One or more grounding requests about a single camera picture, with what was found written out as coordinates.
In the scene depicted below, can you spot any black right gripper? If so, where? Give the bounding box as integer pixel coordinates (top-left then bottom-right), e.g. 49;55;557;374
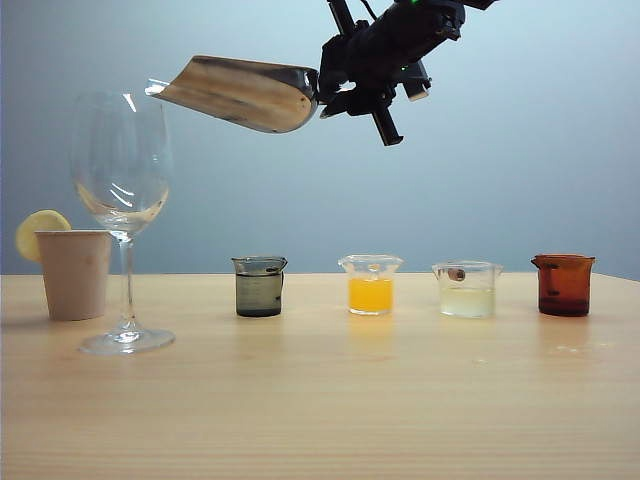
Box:
318;0;404;148

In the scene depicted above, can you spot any shiny metal ice scoop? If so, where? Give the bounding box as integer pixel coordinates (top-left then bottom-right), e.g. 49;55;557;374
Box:
144;54;329;135

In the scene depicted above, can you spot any glass beaker with orange juice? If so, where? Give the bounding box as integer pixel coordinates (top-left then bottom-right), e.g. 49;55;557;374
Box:
336;254;404;317

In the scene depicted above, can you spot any grey smoked glass beaker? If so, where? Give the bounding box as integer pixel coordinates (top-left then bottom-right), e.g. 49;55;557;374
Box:
230;256;289;318

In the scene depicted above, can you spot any clear wine glass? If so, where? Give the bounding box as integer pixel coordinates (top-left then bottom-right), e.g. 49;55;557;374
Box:
69;91;176;357

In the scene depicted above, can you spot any amber glass beaker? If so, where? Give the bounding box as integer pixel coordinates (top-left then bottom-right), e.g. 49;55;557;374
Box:
529;253;596;317

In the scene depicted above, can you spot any beige paper cup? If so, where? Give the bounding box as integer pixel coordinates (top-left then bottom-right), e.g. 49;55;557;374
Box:
33;229;113;322

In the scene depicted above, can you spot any yellow lemon slice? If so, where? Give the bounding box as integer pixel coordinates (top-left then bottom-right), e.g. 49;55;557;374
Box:
14;210;72;264

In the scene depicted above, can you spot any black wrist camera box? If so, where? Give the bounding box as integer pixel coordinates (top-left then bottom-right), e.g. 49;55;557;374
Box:
402;59;433;104

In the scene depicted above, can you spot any clear beaker with wooden handle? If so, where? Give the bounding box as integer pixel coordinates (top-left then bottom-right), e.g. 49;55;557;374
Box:
430;261;504;320

